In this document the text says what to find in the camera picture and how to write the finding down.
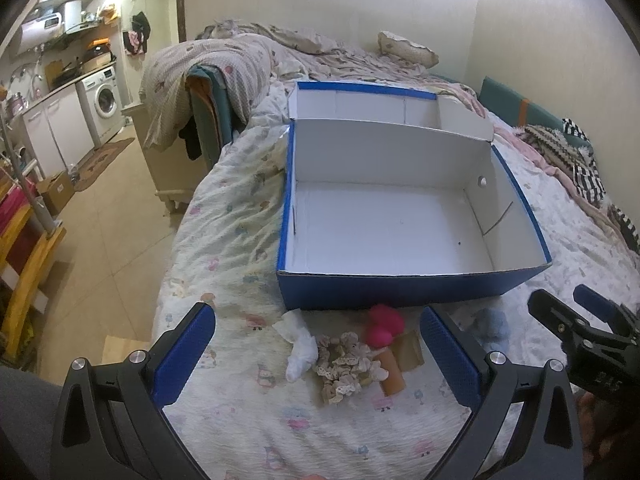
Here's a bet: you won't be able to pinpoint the beige ruffled pillow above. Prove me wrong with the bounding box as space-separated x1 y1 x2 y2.
378 30 439 68

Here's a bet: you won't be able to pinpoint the white sock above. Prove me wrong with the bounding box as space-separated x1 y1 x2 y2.
273 309 318 382

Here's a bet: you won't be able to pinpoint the brown door mat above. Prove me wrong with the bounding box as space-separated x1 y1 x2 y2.
74 138 134 192

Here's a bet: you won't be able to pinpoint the beige bedside cabinet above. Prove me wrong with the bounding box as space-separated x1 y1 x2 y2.
122 103 209 212

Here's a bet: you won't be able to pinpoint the white washing machine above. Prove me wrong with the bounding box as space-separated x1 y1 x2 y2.
75 63 126 148

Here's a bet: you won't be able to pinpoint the person right hand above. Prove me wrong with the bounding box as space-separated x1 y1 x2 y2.
575 390 639 479

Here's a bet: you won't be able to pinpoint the tan cardboard tube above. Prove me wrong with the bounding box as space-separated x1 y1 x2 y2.
393 330 424 373

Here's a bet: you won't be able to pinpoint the white water heater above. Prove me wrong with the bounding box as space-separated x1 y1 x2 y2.
63 0 82 34

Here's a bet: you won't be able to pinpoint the pink plush toy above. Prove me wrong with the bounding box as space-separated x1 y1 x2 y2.
364 304 405 349

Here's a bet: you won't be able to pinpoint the yellow wooden chair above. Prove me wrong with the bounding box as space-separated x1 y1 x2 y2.
1 178 66 368

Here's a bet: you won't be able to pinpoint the black white striped cloth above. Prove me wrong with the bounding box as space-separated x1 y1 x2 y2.
516 118 639 254

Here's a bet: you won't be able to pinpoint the blue white cardboard box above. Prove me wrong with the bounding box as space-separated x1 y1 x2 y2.
277 81 552 310

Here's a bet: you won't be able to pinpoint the light blue fluffy sock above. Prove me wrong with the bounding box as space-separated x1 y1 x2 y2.
472 309 511 344

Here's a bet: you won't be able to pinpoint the beige lace scrunchies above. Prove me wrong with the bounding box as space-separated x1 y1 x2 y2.
312 332 390 404

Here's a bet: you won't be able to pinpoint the teal headboard cushion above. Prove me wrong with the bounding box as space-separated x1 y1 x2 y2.
478 77 593 152

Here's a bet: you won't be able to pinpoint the beige floral blanket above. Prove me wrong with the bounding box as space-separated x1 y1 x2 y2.
139 20 486 151

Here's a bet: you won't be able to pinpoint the orange foam roller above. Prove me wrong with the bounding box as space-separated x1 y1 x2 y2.
375 348 406 396

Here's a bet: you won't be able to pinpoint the white kitchen cabinet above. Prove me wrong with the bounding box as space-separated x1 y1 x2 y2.
23 84 96 178

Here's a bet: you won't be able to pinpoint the small cardboard box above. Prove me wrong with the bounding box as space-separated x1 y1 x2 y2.
36 171 75 216

